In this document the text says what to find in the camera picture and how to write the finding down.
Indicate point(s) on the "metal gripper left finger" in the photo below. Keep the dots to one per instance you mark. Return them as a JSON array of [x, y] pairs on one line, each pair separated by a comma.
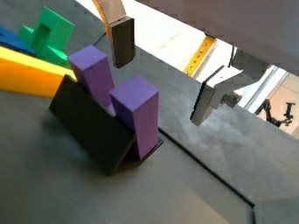
[[120, 30]]

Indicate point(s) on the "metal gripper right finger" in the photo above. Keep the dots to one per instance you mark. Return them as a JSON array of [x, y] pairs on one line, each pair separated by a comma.
[[243, 71]]

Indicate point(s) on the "purple U-shaped block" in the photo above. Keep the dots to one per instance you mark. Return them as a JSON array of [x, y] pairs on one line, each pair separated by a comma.
[[134, 99]]

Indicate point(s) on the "black angled fixture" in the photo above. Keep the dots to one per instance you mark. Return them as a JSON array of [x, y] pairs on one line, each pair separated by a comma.
[[101, 134]]

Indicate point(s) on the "green stepped block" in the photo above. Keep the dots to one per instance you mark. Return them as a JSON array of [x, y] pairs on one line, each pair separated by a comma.
[[48, 37]]

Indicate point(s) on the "blue U-shaped block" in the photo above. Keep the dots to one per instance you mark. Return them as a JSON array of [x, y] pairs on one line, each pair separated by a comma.
[[12, 42]]

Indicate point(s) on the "yellow long bar block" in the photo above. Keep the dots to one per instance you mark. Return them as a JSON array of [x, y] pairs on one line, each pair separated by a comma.
[[28, 75]]

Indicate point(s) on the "yellow perforated metal rail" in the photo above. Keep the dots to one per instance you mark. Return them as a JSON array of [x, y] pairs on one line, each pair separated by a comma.
[[200, 56]]

